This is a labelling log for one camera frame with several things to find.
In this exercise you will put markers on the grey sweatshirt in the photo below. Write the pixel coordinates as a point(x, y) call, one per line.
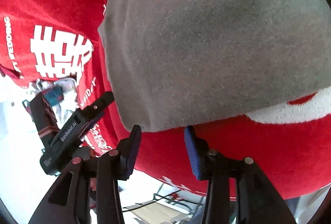
point(206, 45)

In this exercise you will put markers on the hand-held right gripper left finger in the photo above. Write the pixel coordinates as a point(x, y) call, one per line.
point(134, 151)

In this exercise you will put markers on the silver foil bag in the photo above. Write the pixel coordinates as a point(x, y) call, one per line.
point(67, 100)

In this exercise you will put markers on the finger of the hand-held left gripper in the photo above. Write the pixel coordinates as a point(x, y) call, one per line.
point(103, 101)
point(89, 124)

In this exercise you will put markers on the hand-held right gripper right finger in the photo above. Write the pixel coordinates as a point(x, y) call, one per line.
point(191, 151)

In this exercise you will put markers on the brown cardboard sheet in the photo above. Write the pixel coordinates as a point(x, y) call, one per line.
point(152, 213)

